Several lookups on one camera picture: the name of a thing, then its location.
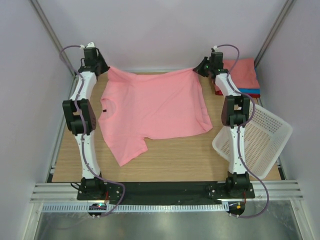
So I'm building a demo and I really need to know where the pink t-shirt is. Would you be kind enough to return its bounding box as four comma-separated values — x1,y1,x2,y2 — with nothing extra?
98,67,213,167

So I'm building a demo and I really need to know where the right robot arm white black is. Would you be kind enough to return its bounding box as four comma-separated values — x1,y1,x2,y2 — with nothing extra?
193,49,251,199

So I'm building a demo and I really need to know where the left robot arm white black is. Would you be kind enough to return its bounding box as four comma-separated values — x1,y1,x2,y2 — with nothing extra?
62,42,110,200

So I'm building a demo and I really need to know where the folded red t-shirt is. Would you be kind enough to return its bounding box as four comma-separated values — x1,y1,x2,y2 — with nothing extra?
214,85,261,98

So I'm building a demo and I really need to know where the folded salmon t-shirt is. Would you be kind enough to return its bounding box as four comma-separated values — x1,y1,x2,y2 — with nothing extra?
230,58,260,90

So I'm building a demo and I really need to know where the folded blue t-shirt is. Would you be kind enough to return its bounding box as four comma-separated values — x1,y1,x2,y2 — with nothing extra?
238,88,261,96

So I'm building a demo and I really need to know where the white plastic basket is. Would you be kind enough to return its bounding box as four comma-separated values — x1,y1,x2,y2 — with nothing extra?
212,105,293,180

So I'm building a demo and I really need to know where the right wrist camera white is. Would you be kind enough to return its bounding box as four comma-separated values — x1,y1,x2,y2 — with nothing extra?
211,45,221,53

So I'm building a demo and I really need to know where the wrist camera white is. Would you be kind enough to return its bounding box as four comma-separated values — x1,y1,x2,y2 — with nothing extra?
211,45,221,53
79,42,96,50

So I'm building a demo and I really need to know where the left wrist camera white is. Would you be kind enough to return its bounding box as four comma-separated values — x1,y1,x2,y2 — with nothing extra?
79,42,96,50

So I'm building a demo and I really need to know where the left aluminium corner post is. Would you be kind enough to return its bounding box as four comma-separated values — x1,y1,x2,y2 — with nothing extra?
28,0,76,77

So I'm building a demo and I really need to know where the aluminium corner post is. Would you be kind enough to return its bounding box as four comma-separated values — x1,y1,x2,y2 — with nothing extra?
28,0,76,77
254,0,296,69

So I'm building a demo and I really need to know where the right aluminium corner post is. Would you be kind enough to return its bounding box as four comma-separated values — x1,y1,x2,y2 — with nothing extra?
254,0,296,69

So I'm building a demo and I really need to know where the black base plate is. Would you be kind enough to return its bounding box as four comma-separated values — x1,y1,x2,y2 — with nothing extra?
71,178,255,202

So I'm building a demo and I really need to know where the aluminium front rail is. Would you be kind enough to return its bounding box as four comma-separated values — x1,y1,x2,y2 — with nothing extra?
30,180,303,205

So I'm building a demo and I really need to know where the white slotted cable duct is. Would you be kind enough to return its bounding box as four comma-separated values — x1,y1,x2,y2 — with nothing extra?
42,202,229,213

